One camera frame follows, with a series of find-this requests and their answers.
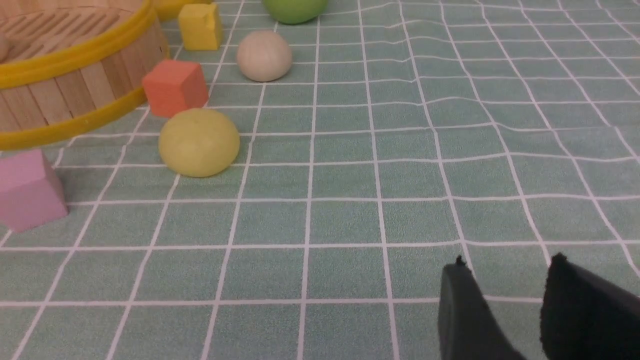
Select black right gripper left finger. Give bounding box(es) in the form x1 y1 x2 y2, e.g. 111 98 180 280
438 255 525 360

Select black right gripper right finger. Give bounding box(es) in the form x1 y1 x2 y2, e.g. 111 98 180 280
540 253 640 360

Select white pleated steamed bun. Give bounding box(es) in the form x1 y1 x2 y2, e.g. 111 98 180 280
236 30 293 83

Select wooden steamer tray yellow rims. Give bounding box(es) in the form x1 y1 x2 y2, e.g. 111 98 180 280
0 0 213 151

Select green checkered tablecloth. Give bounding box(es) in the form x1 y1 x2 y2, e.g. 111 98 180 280
1 0 639 360

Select yellow steamed bun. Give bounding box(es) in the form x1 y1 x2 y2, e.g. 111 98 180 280
158 108 241 178

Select green round fruit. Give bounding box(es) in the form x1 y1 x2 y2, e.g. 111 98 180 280
262 0 329 25

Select orange foam cube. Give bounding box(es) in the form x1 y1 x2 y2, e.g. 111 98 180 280
142 59 210 118

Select yellow foam cube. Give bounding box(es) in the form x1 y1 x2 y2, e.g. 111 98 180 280
178 2 224 51

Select pink foam cube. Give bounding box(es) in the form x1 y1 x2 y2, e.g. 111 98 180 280
0 148 69 233

